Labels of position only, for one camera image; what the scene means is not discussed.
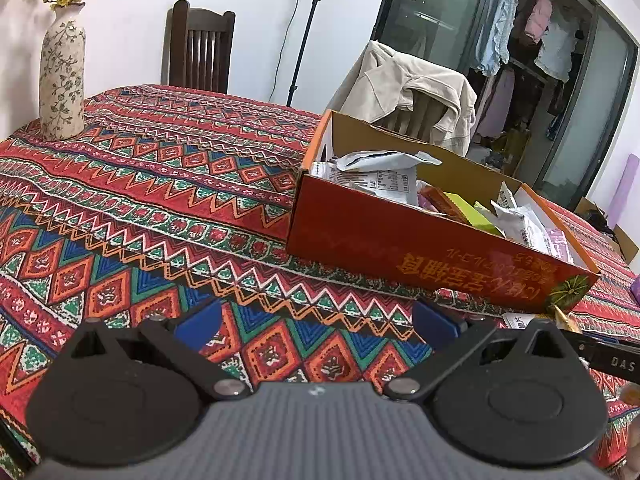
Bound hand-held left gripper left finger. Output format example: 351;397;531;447
60;298;249;402

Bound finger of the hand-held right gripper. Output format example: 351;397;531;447
563;328;624;350

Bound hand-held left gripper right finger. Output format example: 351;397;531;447
382;300;583;404

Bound white gold-edged snack packet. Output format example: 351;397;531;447
554;304;584;334

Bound orange cardboard box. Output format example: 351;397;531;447
284;108;601;317

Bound white red-print snack packet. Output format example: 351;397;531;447
309;162;419;207

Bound lime green snack packet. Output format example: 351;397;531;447
444;192;504;237

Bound open brown cardboard box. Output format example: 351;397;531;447
574;197;639;262

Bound red orange snack packet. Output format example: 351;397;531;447
419;184;469;222

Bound patterned red tablecloth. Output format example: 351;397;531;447
0;83;640;480

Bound purple yoga mat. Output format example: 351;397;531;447
607;153;640;231

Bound white grey-print snack packet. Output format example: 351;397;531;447
335;149;444;174

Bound brown wooden chair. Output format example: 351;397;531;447
387;92;447;142

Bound frosted glass sliding door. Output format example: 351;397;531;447
537;9;639;209

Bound pale hanging clothes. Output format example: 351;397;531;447
474;67;516;142

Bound beige jacket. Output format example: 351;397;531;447
324;40;479;157

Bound dark wooden chair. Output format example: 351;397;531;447
167;0;236;94

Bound floral ceramic vase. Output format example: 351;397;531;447
38;3;86;142

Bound white hanging blouse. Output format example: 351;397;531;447
533;14;579;84

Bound light blue hanging shirt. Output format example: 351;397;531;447
474;0;521;77

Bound black studio light stand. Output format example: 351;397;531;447
286;0;331;108

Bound dark framed glass door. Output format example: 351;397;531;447
372;0;494;69

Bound pink hanging garment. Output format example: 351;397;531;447
522;0;554;46

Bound black power cable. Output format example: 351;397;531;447
269;0;309;104

